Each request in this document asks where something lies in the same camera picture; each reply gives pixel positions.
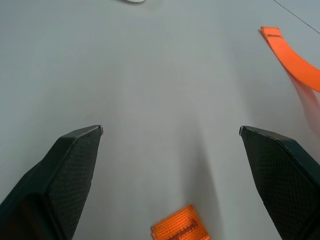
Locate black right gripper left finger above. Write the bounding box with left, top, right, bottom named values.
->
left=0, top=124, right=104, bottom=240

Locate orange textured block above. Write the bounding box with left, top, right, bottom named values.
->
left=150, top=204, right=211, bottom=240

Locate orange webbing strap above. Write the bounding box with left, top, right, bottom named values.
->
left=258, top=25, right=320, bottom=93

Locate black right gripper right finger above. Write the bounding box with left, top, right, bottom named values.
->
left=238, top=125, right=320, bottom=240

